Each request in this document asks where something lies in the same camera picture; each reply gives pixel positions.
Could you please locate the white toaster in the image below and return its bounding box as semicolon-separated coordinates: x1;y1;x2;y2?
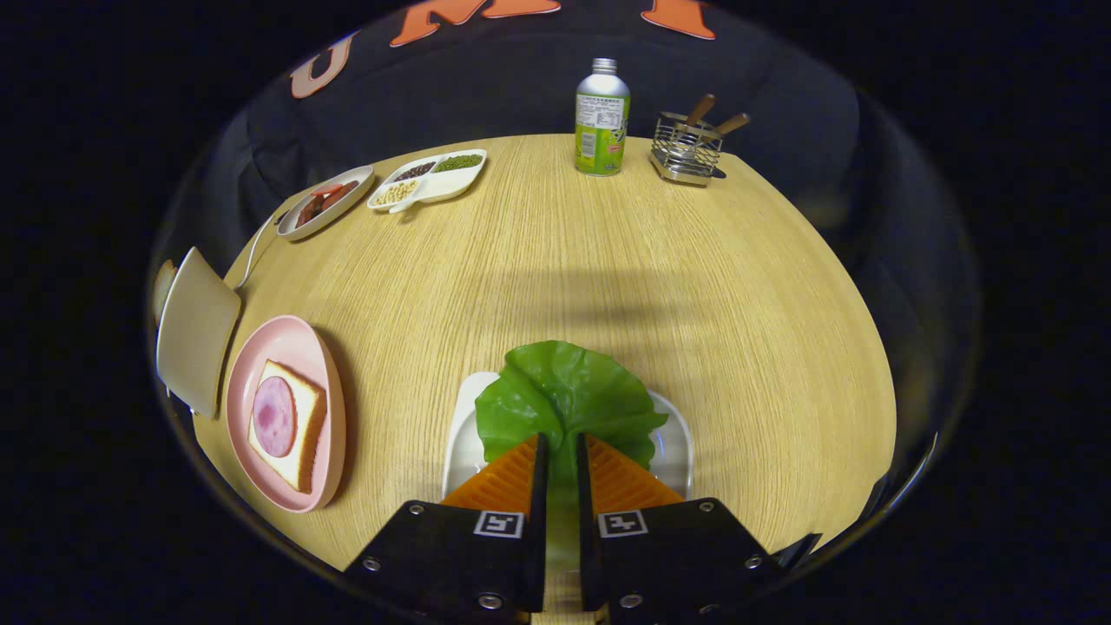
154;247;242;419

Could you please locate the white round plate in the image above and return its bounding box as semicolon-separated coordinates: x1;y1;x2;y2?
276;165;376;241

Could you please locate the green drink bottle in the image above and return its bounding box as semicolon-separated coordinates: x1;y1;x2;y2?
574;58;632;178

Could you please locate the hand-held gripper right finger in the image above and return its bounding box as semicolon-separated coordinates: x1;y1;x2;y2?
575;432;821;625

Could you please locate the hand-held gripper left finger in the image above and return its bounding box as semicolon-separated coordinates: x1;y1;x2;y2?
343;432;549;625

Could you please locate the green lettuce leaf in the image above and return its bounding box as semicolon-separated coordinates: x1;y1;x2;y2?
474;340;669;574

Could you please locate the white bread slice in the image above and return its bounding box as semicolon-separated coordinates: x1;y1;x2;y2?
247;359;328;495

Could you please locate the white toaster cable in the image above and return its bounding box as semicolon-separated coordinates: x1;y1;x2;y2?
233;213;287;290

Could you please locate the pink ham slice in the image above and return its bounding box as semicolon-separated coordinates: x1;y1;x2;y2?
253;376;298;458

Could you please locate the pink plate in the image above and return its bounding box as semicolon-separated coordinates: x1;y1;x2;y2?
225;314;347;514

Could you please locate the white square plate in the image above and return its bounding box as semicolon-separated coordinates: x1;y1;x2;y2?
441;372;695;500

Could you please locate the white divided bean dish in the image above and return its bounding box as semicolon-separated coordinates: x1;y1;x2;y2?
366;149;488;214

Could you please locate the wire utensil holder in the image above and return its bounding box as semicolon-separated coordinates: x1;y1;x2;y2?
649;111;726;188

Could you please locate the black backdrop cloth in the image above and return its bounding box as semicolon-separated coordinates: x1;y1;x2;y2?
174;0;956;348

